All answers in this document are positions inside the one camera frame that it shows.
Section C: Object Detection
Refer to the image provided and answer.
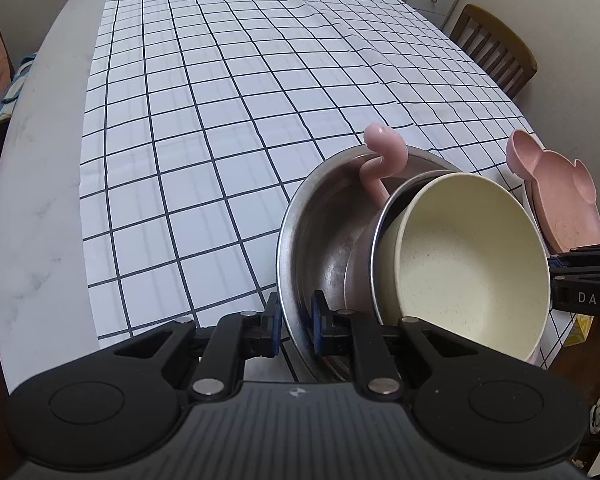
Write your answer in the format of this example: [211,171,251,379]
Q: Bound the yellow cartoon box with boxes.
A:
[567,312,593,348]

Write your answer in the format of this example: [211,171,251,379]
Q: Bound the cream bowl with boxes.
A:
[380,172,552,363]

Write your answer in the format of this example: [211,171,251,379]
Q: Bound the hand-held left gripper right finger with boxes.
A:
[310,290,493,403]

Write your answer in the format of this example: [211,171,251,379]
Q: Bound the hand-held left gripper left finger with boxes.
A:
[112,290,283,403]

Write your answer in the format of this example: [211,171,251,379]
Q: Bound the blue striped cloth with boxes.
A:
[0,55,37,123]

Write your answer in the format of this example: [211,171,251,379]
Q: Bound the brown slatted wooden chair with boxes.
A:
[449,4,538,101]

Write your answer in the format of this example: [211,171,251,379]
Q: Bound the white black grid tablecloth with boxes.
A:
[80,0,581,376]

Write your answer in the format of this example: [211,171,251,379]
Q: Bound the large steel bowl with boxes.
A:
[276,146,463,383]

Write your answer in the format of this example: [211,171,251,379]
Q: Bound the small steel bowl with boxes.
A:
[377,170,451,326]

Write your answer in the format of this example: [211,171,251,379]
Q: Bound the pink mouse-shaped plate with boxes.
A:
[505,129,600,255]

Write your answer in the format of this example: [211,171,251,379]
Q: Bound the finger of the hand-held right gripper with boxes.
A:
[549,259,600,286]
[567,241,600,263]

